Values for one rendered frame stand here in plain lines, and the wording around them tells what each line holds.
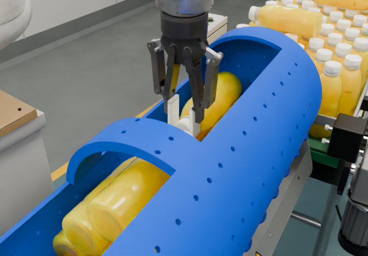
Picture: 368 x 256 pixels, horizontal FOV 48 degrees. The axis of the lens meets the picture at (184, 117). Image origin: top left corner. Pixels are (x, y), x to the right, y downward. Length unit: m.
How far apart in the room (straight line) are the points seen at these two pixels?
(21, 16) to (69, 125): 1.75
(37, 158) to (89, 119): 1.74
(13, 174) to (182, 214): 0.69
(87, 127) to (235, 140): 2.24
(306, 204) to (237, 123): 1.68
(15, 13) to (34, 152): 0.35
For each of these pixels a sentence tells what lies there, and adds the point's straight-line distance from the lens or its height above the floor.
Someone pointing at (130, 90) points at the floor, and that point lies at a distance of 3.14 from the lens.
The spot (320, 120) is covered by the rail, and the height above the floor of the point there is 0.96.
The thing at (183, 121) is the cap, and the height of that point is 1.12.
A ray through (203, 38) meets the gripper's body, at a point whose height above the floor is 1.30.
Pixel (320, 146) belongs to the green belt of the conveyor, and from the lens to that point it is 1.13.
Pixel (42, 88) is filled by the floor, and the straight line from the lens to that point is 3.31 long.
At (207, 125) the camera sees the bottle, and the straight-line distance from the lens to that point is 0.78.
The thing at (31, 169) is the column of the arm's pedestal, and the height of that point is 0.85.
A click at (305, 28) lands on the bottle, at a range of 1.19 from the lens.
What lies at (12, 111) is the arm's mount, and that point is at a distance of 1.05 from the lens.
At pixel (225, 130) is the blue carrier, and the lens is 0.58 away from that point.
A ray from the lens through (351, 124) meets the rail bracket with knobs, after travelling 1.04.
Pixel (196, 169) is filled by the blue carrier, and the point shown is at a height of 1.21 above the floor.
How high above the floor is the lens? 1.55
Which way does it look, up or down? 34 degrees down
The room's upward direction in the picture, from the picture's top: straight up
